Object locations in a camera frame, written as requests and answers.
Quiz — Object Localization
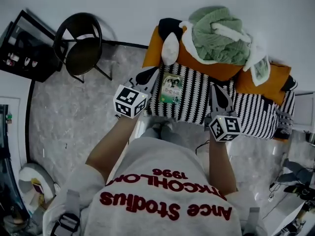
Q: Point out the orange pillow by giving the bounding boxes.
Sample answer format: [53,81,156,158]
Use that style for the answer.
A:
[236,61,292,105]
[177,33,244,82]

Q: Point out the person's right forearm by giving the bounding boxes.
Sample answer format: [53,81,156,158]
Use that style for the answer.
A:
[208,139,238,196]

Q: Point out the black display cabinet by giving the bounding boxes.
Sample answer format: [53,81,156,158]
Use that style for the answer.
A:
[0,10,63,83]

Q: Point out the green fleece blanket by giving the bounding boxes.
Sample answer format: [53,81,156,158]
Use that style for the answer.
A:
[179,5,271,87]

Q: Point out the orange sofa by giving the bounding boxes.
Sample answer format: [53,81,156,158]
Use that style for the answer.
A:
[142,25,298,141]

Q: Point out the black equipment pile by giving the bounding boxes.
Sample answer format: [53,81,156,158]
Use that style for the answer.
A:
[269,157,315,236]

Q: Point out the grey knitted cloth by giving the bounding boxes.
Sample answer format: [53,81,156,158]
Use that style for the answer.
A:
[275,108,295,140]

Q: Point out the grey harness strap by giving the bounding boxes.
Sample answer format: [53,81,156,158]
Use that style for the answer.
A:
[50,189,82,236]
[242,206,261,236]

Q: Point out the grey printed sweatshirt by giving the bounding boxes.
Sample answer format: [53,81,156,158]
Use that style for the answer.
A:
[43,136,268,236]

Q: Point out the black white plush toy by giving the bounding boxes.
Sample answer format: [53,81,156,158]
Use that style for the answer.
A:
[158,18,184,65]

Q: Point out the green cover book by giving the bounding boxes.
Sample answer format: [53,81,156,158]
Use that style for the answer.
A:
[158,73,184,105]

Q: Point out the person's jeans legs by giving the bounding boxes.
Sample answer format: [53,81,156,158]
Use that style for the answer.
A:
[145,120,184,146]

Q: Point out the white cabinet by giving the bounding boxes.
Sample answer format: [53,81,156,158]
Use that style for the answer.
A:
[292,91,315,132]

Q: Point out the black wicker chair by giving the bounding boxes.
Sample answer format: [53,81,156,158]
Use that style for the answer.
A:
[53,12,116,84]

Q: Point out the dark framed window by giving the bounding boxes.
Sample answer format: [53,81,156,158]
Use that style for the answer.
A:
[0,104,11,181]

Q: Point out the black cable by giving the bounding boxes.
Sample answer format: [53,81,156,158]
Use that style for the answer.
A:
[195,140,210,154]

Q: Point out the round grey white pet bed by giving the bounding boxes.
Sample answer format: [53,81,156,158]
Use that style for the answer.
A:
[18,163,60,211]

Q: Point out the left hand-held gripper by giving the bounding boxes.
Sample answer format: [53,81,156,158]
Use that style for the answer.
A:
[113,67,160,119]

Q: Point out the person's left forearm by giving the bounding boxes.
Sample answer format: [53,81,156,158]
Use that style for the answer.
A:
[85,117,138,183]

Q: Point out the black white striped blanket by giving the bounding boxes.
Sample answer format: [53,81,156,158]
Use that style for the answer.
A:
[146,62,295,140]

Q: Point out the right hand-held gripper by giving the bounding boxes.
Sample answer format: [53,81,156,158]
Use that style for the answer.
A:
[204,84,242,142]

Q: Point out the black cushion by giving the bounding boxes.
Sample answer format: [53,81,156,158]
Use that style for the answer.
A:
[282,75,298,92]

